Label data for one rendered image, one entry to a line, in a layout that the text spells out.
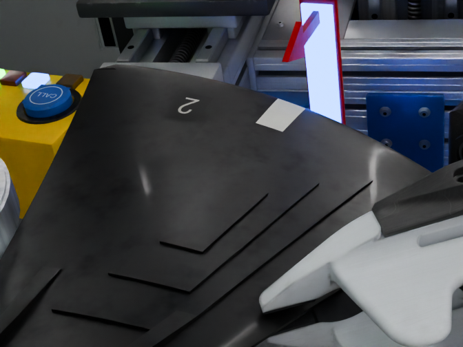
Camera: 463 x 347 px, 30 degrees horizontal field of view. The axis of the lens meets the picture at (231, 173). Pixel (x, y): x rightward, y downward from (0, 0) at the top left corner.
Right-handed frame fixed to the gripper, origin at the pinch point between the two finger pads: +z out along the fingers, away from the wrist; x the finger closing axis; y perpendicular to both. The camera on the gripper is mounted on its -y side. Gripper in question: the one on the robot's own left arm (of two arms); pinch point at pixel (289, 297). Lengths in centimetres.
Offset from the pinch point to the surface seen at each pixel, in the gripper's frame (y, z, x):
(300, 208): -5.8, -2.3, 1.1
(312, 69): -23.3, -8.4, 6.4
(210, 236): -4.2, 2.3, -0.3
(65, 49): -110, 11, 54
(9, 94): -42.1, 13.3, 15.2
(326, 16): -22.9, -9.4, 2.4
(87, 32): -116, 6, 55
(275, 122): -13.6, -3.3, 2.1
